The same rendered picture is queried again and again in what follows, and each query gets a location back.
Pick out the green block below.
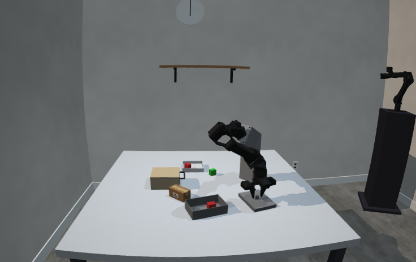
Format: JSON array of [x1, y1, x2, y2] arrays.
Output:
[[209, 168, 216, 176]]

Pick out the brown cardboard box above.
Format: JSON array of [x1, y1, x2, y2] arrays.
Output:
[[169, 184, 190, 202]]

